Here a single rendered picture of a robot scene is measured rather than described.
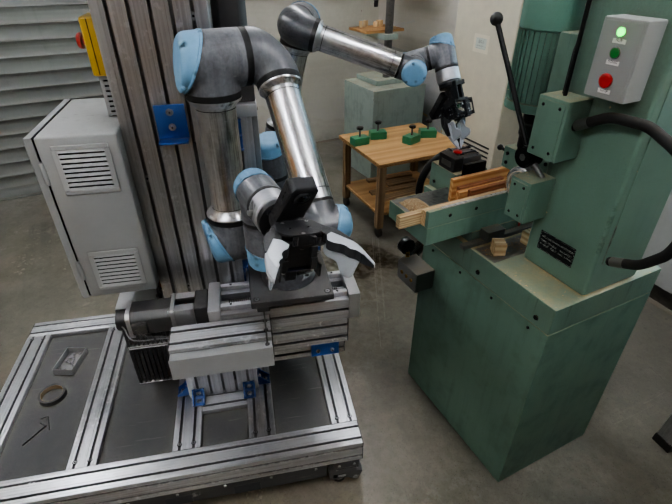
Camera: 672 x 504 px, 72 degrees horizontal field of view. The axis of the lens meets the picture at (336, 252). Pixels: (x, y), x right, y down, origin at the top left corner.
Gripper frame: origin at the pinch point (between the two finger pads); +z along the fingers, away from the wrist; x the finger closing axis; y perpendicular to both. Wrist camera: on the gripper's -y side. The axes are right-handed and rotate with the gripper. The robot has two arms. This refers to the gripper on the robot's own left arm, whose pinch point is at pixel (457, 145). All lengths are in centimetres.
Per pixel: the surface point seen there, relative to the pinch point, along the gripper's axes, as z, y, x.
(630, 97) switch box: 2, 62, -3
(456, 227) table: 25.2, 11.0, -15.2
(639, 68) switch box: -3, 65, -4
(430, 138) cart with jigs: -18, -134, 87
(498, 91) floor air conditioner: -33, -87, 107
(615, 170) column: 17, 53, 1
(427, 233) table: 24.5, 11.4, -26.1
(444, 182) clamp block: 11.1, -6.3, -3.5
